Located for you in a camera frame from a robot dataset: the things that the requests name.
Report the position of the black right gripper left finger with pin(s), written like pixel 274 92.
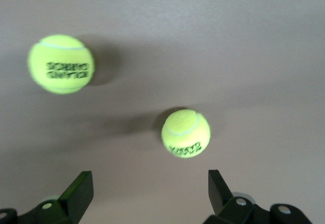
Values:
pixel 73 203

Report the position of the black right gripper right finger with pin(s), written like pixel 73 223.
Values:
pixel 221 198

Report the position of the yellow-green tennis ball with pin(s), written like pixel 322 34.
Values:
pixel 186 130
pixel 61 53

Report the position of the brown table mat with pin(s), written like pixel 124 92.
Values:
pixel 228 56

